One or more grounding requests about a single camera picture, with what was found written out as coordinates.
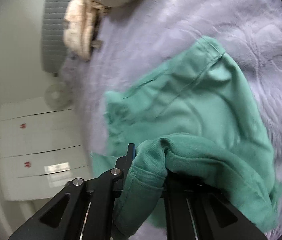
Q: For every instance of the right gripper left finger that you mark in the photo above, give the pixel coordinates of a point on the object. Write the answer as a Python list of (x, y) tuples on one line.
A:
[(83, 209)]

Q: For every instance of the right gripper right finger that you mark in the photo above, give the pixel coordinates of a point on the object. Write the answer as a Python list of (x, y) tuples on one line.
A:
[(195, 210)]

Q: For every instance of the green work jacket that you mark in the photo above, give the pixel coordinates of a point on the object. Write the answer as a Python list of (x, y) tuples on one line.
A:
[(196, 114)]

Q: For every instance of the white drawer cabinet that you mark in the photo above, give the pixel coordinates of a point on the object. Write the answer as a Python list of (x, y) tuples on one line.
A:
[(40, 150)]

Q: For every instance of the small white desk fan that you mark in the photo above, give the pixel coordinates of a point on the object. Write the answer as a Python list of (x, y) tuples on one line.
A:
[(58, 96)]

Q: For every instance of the lilac embossed bed blanket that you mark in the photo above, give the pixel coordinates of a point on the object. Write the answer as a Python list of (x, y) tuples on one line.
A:
[(138, 37)]

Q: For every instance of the beige striped crumpled cloth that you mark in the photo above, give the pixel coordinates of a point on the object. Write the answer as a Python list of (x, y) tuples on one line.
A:
[(81, 23)]

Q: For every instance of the grey padded headboard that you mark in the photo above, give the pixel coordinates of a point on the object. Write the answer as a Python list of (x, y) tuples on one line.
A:
[(53, 50)]

